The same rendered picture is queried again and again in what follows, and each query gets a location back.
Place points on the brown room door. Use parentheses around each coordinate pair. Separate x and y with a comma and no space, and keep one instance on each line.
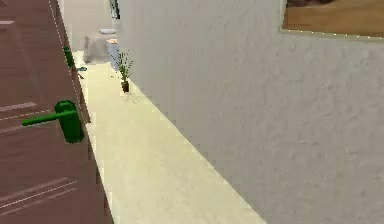
(36,66)

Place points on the potted green house plant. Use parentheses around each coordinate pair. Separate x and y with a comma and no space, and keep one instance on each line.
(124,71)

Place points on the framed brown wall picture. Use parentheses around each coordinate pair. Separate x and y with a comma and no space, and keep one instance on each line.
(333,16)

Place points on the small teal floor object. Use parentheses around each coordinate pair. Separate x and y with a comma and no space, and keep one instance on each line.
(81,69)

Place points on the dark framed wall picture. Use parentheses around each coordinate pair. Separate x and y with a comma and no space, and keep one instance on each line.
(115,8)

